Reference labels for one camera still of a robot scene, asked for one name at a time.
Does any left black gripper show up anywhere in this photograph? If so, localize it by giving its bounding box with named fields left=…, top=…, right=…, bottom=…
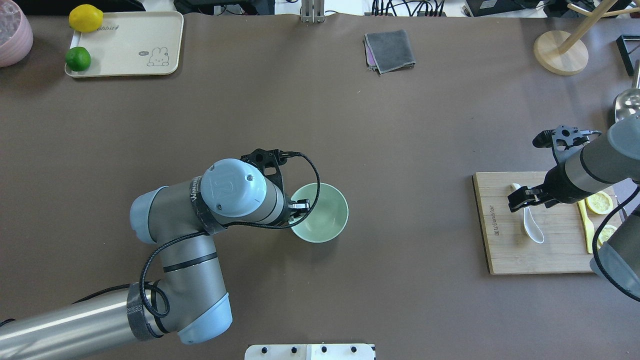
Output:
left=281, top=199, right=311, bottom=226

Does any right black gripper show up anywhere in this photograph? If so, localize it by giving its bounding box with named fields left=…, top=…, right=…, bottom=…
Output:
left=508, top=167, right=573, bottom=214

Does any green ceramic bowl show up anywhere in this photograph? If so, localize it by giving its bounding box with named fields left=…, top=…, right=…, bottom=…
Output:
left=291, top=182, right=349, bottom=244

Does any white ceramic spoon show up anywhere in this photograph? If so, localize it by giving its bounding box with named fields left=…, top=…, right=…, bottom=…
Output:
left=510, top=183, right=546, bottom=244

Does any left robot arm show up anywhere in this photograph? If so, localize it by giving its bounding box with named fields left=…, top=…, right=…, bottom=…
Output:
left=1, top=158, right=319, bottom=360

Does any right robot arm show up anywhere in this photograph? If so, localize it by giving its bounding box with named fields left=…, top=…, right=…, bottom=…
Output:
left=507, top=115, right=640, bottom=301

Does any pink bowl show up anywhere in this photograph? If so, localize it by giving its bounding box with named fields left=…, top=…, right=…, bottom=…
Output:
left=0, top=0, right=34, bottom=68

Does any bamboo cutting board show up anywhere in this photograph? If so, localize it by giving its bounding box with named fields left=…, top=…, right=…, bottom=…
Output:
left=472, top=171, right=593, bottom=275

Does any yellow plastic knife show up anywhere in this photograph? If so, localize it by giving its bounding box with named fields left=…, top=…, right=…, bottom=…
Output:
left=577, top=200, right=595, bottom=255

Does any lemon slice near blade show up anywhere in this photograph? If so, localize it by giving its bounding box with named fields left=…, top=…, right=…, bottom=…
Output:
left=596, top=224, right=618, bottom=249

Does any steel scoop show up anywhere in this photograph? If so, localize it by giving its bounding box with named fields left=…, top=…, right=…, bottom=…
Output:
left=614, top=60, right=640, bottom=124

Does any wooden mug tree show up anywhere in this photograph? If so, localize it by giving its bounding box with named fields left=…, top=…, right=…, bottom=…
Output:
left=533, top=0, right=640, bottom=76

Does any grey folded cloth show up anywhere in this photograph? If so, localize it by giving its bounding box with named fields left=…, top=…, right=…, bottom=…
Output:
left=363, top=29, right=416, bottom=75

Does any beige tray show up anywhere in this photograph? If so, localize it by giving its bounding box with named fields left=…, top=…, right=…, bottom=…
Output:
left=64, top=11, right=185, bottom=78

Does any green lime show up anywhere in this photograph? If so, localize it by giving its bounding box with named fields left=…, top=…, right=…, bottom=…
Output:
left=65, top=47, right=92, bottom=72

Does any yellow lemon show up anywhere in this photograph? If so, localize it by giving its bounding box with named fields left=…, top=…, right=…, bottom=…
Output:
left=68, top=4, right=105, bottom=33

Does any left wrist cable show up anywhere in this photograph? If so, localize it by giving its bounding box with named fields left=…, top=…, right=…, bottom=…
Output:
left=139, top=151, right=321, bottom=319

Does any wrist cable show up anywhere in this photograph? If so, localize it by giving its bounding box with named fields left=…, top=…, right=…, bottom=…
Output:
left=139, top=151, right=321, bottom=319
left=591, top=184, right=640, bottom=303

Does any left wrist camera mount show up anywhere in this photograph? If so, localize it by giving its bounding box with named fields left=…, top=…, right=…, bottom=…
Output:
left=239, top=148, right=291, bottom=183

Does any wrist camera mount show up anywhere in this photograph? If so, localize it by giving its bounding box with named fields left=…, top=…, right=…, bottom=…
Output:
left=239, top=148, right=291, bottom=183
left=532, top=125, right=602, bottom=150

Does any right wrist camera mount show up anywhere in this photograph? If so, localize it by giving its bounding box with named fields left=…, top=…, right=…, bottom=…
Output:
left=532, top=125, right=602, bottom=150

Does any lemon slice near handle end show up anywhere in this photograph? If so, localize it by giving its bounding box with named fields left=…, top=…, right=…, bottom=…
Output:
left=585, top=191, right=614, bottom=215

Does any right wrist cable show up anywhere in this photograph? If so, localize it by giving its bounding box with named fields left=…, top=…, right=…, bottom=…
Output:
left=591, top=184, right=640, bottom=303

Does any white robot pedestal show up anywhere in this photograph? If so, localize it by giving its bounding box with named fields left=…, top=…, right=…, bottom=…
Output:
left=244, top=342, right=377, bottom=360

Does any aluminium frame post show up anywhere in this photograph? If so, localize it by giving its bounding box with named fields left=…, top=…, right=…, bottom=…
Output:
left=300, top=0, right=325, bottom=24

